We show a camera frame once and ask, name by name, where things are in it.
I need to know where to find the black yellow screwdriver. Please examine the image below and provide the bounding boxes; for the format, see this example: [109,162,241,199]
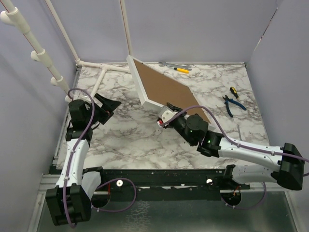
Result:
[230,87,239,99]

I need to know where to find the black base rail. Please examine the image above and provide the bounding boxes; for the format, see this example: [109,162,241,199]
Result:
[79,168,252,201]

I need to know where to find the blue handled pliers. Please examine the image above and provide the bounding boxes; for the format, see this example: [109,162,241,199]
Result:
[222,95,247,118]

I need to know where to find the aluminium extrusion rail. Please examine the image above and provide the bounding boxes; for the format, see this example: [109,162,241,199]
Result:
[38,174,60,194]

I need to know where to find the purple cable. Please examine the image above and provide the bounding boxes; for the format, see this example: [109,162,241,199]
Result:
[160,105,309,210]
[62,88,137,229]

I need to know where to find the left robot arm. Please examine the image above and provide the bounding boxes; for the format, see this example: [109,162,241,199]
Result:
[45,94,121,226]

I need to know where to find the yellow utility knife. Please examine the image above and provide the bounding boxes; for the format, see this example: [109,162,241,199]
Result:
[174,68,189,73]

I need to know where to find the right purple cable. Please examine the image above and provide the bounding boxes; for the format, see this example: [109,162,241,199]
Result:
[160,105,309,210]

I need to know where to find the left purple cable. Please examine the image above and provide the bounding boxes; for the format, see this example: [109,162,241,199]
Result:
[62,88,137,229]

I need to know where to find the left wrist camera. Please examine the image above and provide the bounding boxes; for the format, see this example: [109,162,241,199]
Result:
[72,92,91,102]

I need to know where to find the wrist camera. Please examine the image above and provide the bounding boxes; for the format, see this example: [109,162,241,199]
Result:
[72,92,91,102]
[157,106,180,128]

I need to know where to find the white picture frame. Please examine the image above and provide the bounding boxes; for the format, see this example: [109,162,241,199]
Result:
[126,55,202,113]

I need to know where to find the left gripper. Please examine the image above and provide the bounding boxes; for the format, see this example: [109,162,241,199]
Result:
[85,93,121,125]

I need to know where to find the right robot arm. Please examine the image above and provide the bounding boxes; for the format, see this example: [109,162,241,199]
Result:
[158,105,307,191]

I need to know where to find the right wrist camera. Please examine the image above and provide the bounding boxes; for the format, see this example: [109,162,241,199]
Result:
[157,106,180,128]

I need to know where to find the silver wrench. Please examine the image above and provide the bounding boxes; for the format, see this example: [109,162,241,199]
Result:
[159,61,192,71]

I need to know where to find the white PVC pipe rack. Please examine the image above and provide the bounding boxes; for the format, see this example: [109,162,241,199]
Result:
[0,0,138,116]

